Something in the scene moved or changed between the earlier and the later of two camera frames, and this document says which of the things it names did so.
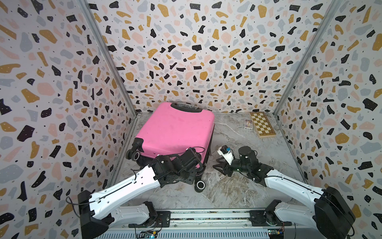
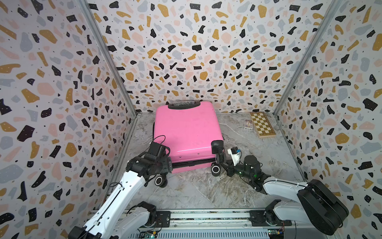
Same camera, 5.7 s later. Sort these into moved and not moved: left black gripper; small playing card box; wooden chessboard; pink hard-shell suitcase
Moved: pink hard-shell suitcase; left black gripper
Not moved: wooden chessboard; small playing card box
